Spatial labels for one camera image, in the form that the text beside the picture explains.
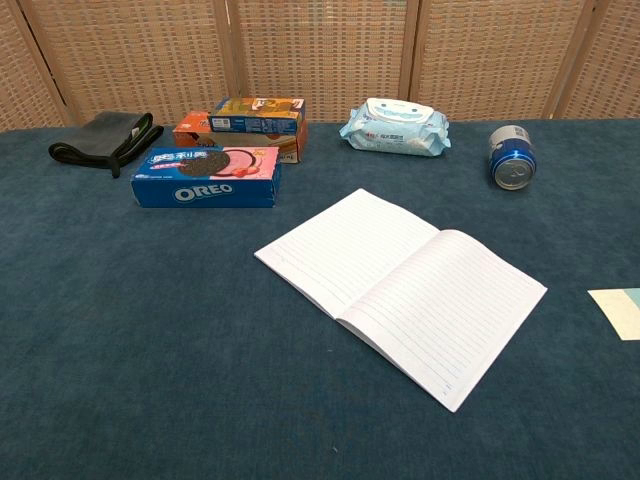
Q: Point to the cream and teal bookmark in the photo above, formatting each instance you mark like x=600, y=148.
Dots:
x=620, y=310

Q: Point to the blue and yellow snack box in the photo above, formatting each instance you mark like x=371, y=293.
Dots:
x=255, y=117

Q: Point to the blue drink can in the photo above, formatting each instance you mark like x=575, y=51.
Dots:
x=512, y=160

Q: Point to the open lined white notebook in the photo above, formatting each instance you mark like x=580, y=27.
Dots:
x=400, y=290

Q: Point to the orange snack box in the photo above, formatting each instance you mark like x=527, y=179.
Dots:
x=290, y=147

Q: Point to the dark grey folded cloth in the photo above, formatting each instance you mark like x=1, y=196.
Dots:
x=100, y=140

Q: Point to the teal table cloth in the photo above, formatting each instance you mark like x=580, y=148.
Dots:
x=150, y=325

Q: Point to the woven bamboo folding screen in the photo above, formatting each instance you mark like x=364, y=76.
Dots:
x=320, y=55

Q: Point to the blue Oreo cookie box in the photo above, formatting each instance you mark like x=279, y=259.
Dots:
x=205, y=192

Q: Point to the light blue wet wipes pack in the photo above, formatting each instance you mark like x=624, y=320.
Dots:
x=395, y=132

